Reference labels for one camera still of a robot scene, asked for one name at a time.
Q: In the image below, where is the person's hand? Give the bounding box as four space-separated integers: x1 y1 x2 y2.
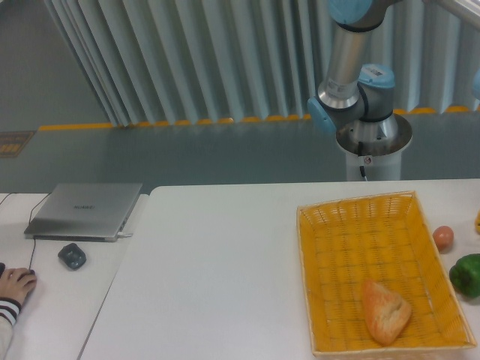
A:
0 268 29 305

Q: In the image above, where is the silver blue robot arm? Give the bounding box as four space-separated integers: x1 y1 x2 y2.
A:
307 1 413 157

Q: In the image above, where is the striped sleeve forearm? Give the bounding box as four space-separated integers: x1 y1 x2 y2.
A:
0 298 22 359

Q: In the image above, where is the yellow woven basket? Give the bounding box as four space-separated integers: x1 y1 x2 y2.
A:
297 191 477 359

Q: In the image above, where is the dark grey small device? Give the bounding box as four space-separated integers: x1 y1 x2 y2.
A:
58 243 87 271

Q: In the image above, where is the silver closed laptop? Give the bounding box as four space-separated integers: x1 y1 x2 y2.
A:
24 183 142 242

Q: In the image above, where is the white pleated curtain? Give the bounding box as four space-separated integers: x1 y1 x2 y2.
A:
46 1 479 127

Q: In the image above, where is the brown egg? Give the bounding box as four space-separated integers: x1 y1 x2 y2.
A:
433 226 455 251

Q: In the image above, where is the green bell pepper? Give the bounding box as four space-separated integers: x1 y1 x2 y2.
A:
449 253 479 299

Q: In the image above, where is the yellow object at edge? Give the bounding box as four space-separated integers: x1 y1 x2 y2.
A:
474 211 480 234

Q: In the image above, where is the black mouse cable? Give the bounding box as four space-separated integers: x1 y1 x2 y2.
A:
0 193 52 271

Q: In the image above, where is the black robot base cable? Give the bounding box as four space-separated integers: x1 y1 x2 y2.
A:
357 140 368 182

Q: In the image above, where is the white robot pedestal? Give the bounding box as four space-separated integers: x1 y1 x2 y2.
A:
344 151 402 182

